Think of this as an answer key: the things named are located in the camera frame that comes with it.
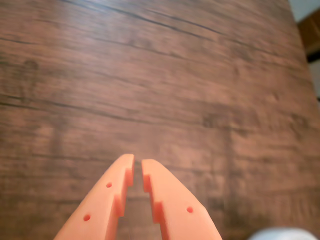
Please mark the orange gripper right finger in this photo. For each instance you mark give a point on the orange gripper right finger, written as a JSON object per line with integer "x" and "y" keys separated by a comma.
{"x": 177, "y": 207}

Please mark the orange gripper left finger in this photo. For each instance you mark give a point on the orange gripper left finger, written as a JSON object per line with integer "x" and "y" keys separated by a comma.
{"x": 100, "y": 207}

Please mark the white bowl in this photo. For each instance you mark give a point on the white bowl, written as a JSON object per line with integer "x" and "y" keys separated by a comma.
{"x": 282, "y": 235}

